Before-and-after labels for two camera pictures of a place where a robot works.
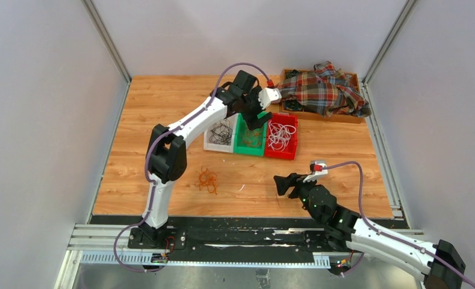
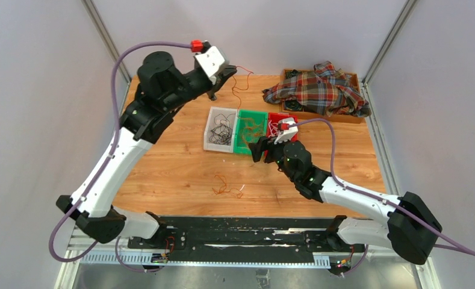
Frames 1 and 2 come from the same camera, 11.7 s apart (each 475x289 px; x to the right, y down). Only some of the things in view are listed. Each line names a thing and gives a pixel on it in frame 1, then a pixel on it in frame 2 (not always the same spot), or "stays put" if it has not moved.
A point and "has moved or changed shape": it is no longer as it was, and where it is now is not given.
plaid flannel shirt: [325, 91] stays put
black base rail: [229, 238] stays put
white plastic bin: [220, 136] stays put
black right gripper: [284, 183] -> [263, 143]
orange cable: [207, 179] has moved or changed shape
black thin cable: [221, 132] stays put
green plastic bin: [250, 142] stays put
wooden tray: [305, 114] stays put
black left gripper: [252, 121] -> [220, 80]
